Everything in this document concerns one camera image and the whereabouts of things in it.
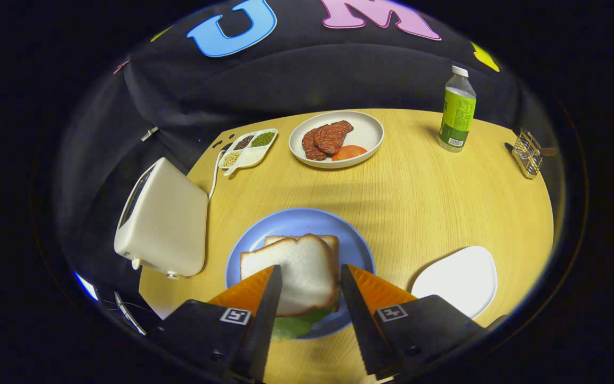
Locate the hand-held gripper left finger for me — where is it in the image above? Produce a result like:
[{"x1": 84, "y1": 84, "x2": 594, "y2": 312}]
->
[{"x1": 150, "y1": 264, "x2": 284, "y2": 383}]

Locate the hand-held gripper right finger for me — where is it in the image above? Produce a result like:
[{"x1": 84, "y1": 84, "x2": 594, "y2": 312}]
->
[{"x1": 340, "y1": 263, "x2": 491, "y2": 380}]

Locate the green lettuce leaf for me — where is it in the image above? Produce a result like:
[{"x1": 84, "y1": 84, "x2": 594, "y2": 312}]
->
[{"x1": 271, "y1": 296, "x2": 341, "y2": 343}]

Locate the toasted white bread slice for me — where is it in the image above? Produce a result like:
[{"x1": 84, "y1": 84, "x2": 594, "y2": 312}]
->
[{"x1": 240, "y1": 233, "x2": 341, "y2": 317}]

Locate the plain white bread slice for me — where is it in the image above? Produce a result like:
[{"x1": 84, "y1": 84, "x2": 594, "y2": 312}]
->
[{"x1": 264, "y1": 235, "x2": 340, "y2": 265}]

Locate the white rounded square plate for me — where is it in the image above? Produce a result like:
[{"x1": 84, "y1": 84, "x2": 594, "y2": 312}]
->
[{"x1": 411, "y1": 245, "x2": 498, "y2": 319}]

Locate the blue round plate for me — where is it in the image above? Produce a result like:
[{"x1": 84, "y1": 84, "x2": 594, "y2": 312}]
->
[{"x1": 225, "y1": 207, "x2": 376, "y2": 341}]

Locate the white toaster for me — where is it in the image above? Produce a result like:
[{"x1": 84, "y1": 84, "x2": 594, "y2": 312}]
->
[{"x1": 114, "y1": 157, "x2": 209, "y2": 280}]

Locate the white divided condiment dish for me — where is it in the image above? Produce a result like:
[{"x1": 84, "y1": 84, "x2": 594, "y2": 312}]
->
[{"x1": 218, "y1": 128, "x2": 278, "y2": 177}]

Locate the red tomato slice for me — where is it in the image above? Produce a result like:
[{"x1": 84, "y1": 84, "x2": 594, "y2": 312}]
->
[{"x1": 332, "y1": 145, "x2": 368, "y2": 162}]

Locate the small brown meat slice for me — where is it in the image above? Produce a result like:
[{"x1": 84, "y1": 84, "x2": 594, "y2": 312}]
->
[{"x1": 302, "y1": 127, "x2": 329, "y2": 161}]

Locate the large brown meat slice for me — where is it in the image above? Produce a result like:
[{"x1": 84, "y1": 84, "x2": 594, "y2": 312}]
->
[{"x1": 313, "y1": 120, "x2": 354, "y2": 155}]

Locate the white round plate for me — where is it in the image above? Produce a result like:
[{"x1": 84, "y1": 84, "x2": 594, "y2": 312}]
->
[{"x1": 289, "y1": 110, "x2": 385, "y2": 170}]

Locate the green label plastic bottle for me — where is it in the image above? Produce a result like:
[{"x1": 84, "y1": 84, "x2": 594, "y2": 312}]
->
[{"x1": 437, "y1": 65, "x2": 477, "y2": 154}]

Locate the black backdrop cloth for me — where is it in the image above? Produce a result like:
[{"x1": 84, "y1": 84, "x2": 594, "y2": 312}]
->
[{"x1": 54, "y1": 0, "x2": 553, "y2": 267}]

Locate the white toaster cable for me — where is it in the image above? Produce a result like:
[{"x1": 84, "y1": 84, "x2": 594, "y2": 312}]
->
[{"x1": 208, "y1": 149, "x2": 228, "y2": 202}]

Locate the metal wire basket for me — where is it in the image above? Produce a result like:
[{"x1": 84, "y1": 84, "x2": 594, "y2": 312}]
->
[{"x1": 504, "y1": 128, "x2": 557, "y2": 179}]

